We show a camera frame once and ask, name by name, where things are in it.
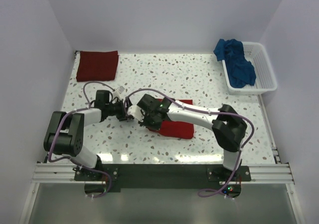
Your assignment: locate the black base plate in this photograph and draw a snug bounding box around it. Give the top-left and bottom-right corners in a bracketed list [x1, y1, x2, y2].
[74, 163, 252, 197]

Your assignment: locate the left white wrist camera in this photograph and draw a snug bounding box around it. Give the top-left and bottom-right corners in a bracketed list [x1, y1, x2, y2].
[113, 86, 125, 97]

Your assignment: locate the blue t shirt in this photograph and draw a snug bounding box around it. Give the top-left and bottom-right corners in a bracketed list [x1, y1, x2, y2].
[213, 39, 256, 89]

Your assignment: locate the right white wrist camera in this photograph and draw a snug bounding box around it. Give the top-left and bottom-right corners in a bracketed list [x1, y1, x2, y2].
[127, 105, 144, 121]

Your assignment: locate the folded dark red shirt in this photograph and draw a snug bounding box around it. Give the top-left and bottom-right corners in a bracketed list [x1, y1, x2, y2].
[76, 51, 119, 82]

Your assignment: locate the red t shirt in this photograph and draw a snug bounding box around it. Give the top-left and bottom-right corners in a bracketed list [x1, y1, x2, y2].
[146, 98, 195, 140]

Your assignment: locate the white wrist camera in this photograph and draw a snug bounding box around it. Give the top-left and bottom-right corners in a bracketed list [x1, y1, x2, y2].
[113, 86, 125, 97]
[127, 105, 144, 121]

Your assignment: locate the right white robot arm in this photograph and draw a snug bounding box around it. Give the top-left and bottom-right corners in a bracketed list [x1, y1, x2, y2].
[128, 94, 247, 181]

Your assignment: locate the white plastic basket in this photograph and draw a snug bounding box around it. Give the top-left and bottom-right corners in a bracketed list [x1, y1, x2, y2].
[221, 42, 278, 95]

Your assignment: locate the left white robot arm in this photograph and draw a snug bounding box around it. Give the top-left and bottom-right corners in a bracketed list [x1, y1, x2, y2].
[43, 87, 127, 180]

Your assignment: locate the aluminium rail frame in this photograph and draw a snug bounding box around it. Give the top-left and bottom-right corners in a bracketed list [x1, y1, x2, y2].
[18, 144, 306, 224]

